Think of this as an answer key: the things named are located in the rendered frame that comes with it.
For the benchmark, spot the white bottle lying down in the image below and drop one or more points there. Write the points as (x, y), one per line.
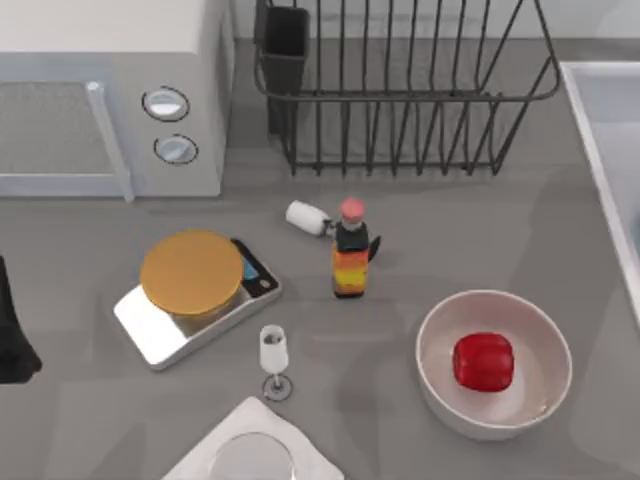
(306, 217)

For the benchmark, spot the dark sauce bottle pink cap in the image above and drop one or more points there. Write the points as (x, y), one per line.
(350, 260)

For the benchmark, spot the white wine glass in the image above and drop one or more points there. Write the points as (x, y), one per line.
(273, 350)

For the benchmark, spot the round microwave knob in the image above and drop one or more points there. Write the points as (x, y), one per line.
(165, 103)
(175, 149)

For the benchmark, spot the silver kitchen scale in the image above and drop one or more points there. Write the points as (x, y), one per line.
(160, 330)

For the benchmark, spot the black utensil holder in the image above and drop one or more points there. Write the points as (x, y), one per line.
(282, 50)

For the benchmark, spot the red bell pepper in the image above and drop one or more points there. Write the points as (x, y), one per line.
(483, 361)

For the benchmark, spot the clear glass cup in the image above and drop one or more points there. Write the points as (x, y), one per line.
(252, 457)

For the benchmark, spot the pale microwave oven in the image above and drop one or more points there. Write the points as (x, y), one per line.
(165, 60)

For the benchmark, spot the white bowl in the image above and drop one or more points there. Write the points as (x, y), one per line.
(500, 415)

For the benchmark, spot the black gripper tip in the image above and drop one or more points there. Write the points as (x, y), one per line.
(12, 330)

